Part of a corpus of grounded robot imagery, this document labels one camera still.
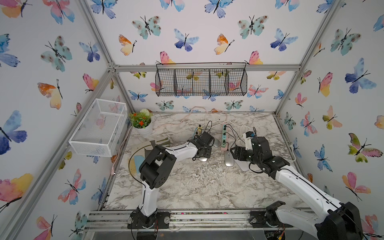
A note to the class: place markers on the pink power strip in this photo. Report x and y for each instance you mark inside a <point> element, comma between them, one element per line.
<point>224,141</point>

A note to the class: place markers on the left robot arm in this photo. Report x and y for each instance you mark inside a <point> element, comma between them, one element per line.
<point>155,171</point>

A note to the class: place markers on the potted plant white pot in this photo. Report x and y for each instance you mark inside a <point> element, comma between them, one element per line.
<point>142,122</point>

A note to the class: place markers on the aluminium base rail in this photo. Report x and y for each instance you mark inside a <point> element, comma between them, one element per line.
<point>184,220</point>

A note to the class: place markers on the black wire wall basket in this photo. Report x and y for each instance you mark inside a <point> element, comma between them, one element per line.
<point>200,79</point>

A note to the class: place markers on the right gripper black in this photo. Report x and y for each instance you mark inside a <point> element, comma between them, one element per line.
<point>242,150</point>

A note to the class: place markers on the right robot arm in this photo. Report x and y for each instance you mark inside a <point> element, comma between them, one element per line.
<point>330,220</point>

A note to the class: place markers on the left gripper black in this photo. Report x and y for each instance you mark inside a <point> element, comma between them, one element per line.
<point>209,149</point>

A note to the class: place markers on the white mouse front right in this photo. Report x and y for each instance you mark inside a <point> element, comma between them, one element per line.
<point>243,165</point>

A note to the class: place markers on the grey mouse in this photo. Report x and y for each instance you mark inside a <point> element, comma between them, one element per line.
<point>217,143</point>

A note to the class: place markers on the silver mouse by pink strip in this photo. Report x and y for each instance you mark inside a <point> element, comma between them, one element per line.
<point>229,160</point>

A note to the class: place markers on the white mesh wall basket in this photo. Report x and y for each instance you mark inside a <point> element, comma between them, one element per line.
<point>100,129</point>

